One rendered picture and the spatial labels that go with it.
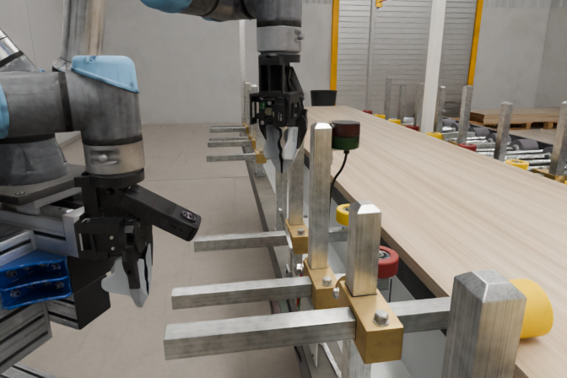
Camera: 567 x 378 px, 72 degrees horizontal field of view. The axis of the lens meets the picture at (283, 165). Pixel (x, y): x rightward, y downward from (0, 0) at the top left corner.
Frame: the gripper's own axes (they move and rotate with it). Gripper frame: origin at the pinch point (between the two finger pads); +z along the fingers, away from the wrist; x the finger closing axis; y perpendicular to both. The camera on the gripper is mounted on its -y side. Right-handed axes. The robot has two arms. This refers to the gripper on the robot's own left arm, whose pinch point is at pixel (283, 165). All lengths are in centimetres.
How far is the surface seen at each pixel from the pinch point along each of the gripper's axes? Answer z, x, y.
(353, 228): 3.1, 15.9, 17.4
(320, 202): 8.1, 6.2, -4.3
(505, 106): 1, 61, -131
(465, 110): 6, 47, -158
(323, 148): -2.8, 6.6, -4.5
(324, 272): 22.9, 7.7, -3.3
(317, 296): 24.5, 7.9, 3.1
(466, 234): 19.9, 36.2, -25.3
